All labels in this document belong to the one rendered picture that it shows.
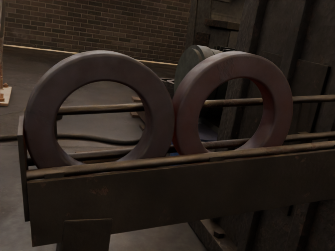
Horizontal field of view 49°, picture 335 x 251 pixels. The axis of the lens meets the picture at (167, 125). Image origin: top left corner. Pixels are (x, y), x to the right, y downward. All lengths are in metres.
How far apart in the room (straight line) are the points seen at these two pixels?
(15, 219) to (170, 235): 0.57
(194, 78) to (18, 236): 1.04
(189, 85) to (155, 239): 1.00
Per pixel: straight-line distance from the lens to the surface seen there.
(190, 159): 0.48
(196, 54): 1.85
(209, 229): 1.41
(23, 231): 1.42
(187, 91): 0.47
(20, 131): 0.43
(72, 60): 0.43
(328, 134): 0.69
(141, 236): 1.42
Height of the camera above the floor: 0.78
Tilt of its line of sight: 16 degrees down
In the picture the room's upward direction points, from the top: 9 degrees clockwise
